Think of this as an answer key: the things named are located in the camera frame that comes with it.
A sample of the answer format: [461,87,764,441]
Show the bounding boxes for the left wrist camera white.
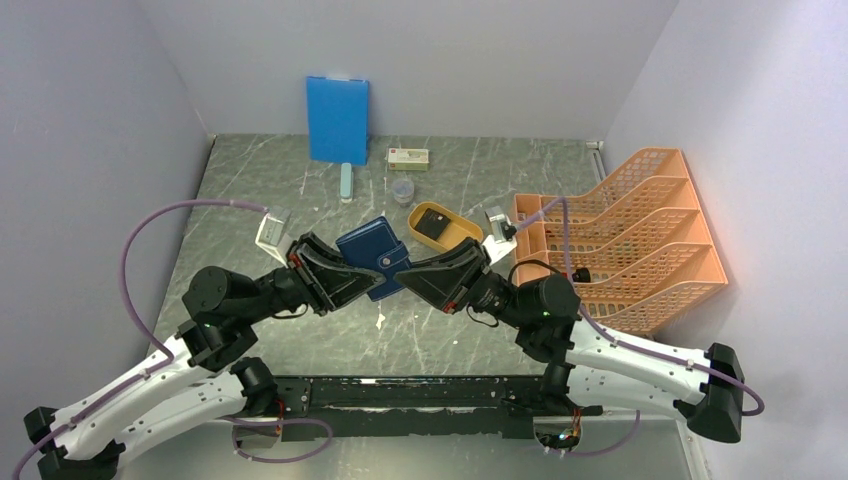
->
[254,207,293,265]

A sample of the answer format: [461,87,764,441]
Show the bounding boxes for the small clear plastic cup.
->
[391,178,415,208]

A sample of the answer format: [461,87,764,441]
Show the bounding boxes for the yellow oval tray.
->
[407,201,484,253]

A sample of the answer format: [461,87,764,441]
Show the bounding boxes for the red black object in rack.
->
[571,267,592,283]

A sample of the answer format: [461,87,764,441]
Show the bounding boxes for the orange file organizer rack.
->
[512,147,728,336]

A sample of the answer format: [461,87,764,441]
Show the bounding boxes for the dark blue card holder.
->
[335,216,411,302]

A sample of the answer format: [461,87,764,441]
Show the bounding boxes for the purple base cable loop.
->
[231,413,334,464]

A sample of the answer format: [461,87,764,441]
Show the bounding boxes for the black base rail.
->
[238,366,603,441]

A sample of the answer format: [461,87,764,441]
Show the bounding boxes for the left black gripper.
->
[240,230,388,323]

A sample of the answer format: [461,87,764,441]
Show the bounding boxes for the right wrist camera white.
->
[482,206,517,265]

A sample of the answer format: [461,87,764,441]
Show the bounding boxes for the small red white box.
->
[386,148,430,171]

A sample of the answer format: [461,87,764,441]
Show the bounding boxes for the black card in tray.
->
[413,208,452,242]

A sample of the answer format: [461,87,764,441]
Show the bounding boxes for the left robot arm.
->
[24,233,386,479]

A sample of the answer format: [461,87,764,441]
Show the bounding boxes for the light blue eraser stick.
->
[339,163,353,203]

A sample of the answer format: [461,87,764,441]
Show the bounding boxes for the blue board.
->
[305,76,370,166]

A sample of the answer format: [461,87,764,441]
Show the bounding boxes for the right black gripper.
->
[393,237,530,330]

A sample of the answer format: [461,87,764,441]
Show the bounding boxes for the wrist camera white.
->
[482,206,517,265]
[254,207,293,265]

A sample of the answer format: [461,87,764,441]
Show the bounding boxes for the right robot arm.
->
[394,239,747,444]

